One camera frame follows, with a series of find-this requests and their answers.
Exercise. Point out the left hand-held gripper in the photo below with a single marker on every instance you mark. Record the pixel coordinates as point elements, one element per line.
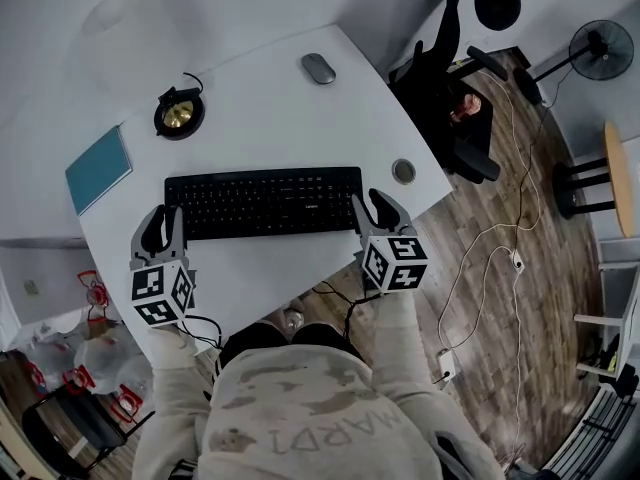
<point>160,288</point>

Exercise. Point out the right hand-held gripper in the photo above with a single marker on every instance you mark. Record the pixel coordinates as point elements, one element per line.
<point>392,263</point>

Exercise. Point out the black keyboard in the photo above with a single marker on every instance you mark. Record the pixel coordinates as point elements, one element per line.
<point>260,203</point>

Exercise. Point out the person's left forearm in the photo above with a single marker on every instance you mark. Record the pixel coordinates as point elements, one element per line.
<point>172,368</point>

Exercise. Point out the person's right forearm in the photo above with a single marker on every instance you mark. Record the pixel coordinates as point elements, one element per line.
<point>400,343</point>

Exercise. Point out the teal notebook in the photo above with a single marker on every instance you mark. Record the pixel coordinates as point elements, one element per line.
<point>97,168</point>

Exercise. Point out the black office chair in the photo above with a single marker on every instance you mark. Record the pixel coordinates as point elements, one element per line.
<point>450,133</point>

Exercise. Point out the black round dish, gold disc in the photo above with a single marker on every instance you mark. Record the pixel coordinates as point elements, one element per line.
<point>179,114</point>

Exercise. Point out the pile of plastic bags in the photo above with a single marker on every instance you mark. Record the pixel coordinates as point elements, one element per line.
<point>100,353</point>

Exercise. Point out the person's shoe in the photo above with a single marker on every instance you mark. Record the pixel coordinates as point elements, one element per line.
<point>294,320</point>

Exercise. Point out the red item on chair seat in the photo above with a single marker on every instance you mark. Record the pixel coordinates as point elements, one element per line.
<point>466,107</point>

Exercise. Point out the person's legs in black trousers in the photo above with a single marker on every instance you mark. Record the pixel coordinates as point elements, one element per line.
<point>260,340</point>

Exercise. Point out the white power strip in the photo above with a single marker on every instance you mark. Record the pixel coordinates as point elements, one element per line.
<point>516,261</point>

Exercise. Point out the grey computer mouse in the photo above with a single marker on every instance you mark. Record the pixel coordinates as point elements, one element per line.
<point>318,68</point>

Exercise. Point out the black folding chair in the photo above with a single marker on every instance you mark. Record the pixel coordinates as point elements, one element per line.
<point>75,428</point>

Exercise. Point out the person's beige sweatshirt torso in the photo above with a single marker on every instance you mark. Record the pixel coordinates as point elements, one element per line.
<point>310,418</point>

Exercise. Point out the round wooden table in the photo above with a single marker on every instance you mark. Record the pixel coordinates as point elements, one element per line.
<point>616,178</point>

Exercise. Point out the white shelf unit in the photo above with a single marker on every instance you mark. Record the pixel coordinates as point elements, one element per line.
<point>617,298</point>

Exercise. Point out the black standing fan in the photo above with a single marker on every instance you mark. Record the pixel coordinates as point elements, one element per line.
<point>600,48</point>

